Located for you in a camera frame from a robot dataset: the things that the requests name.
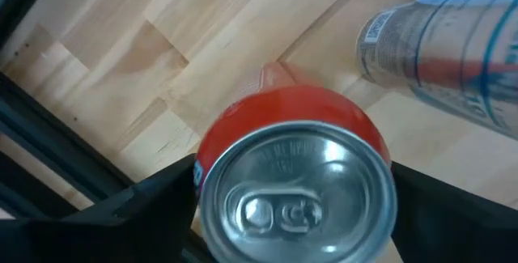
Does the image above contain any black aluminium table frame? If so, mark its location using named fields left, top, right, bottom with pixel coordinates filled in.
left=0, top=0, right=137, bottom=220

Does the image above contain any red Fanta strawberry can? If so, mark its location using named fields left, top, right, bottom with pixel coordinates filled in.
left=193, top=61, right=400, bottom=263

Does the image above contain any blue silver Red Bull can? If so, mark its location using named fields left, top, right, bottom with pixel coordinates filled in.
left=355, top=0, right=518, bottom=142

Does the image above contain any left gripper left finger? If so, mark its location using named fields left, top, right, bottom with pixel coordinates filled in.
left=0, top=153, right=212, bottom=263

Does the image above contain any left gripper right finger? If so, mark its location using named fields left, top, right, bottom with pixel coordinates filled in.
left=390, top=160, right=518, bottom=263

